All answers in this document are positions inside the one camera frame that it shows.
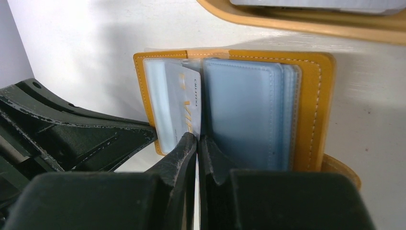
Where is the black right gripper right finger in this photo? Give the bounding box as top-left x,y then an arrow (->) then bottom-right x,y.
198,136 -> 375,230

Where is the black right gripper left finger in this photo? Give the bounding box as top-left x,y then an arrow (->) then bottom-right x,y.
4,133 -> 197,230

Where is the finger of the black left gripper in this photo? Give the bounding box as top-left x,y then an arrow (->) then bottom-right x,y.
0,79 -> 157,209

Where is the yellow leather card holder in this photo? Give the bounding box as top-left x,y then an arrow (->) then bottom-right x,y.
133,48 -> 362,191

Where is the silver credit card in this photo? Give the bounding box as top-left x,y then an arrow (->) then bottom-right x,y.
165,62 -> 202,140

